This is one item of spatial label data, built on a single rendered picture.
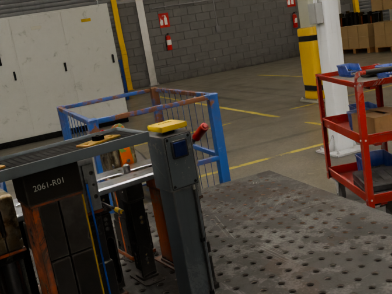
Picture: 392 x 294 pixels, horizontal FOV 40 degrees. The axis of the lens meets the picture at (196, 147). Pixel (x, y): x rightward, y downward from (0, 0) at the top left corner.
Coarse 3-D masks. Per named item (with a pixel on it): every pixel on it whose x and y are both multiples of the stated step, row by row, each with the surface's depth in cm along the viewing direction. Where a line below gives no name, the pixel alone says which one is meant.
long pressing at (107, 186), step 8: (144, 160) 153; (120, 168) 149; (136, 168) 146; (96, 176) 144; (104, 176) 142; (112, 176) 142; (120, 176) 140; (128, 176) 138; (136, 176) 135; (144, 176) 135; (152, 176) 136; (104, 184) 134; (112, 184) 131; (120, 184) 132; (128, 184) 133; (104, 192) 130; (16, 200) 133; (16, 208) 126
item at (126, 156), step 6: (114, 126) 154; (120, 126) 155; (120, 150) 154; (126, 150) 155; (120, 156) 155; (126, 156) 155; (132, 156) 156; (120, 162) 156; (126, 162) 155; (132, 162) 156
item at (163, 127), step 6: (168, 120) 112; (174, 120) 111; (180, 120) 110; (150, 126) 109; (156, 126) 108; (162, 126) 106; (168, 126) 106; (174, 126) 107; (180, 126) 108; (186, 126) 108; (162, 132) 106; (168, 132) 108
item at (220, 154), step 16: (112, 96) 421; (208, 96) 326; (64, 112) 378; (128, 112) 308; (144, 112) 312; (160, 112) 435; (208, 112) 332; (64, 128) 408; (96, 128) 302; (224, 144) 333; (96, 160) 304; (208, 160) 331; (224, 160) 335; (224, 176) 336; (144, 192) 386
